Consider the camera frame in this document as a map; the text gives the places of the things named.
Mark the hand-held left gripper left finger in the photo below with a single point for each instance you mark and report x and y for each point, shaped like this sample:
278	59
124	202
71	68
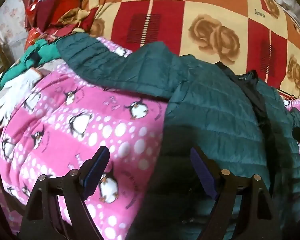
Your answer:
98	168

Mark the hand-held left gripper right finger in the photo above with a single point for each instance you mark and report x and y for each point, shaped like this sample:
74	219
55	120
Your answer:
205	177

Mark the dark green quilted jacket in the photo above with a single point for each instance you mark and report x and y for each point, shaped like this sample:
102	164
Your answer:
202	92

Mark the pile of red clothes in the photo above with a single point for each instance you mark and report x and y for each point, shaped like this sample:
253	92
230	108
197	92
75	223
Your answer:
62	5

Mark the pink penguin print blanket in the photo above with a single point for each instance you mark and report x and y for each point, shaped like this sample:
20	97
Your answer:
65	130

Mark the pink dotted sheet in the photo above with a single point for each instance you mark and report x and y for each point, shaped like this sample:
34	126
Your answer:
0	180

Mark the white knit cloth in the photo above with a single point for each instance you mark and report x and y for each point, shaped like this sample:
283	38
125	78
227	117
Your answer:
12	90

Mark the teal green garment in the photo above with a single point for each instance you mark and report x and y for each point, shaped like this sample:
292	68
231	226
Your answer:
43	52

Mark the grey crumpled cloth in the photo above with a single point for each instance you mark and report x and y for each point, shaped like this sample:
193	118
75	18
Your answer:
290	2

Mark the red checked rose print blanket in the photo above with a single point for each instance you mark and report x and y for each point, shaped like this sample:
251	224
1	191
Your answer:
190	5

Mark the white floral cloth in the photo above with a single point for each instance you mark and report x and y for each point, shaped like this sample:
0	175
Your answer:
12	17

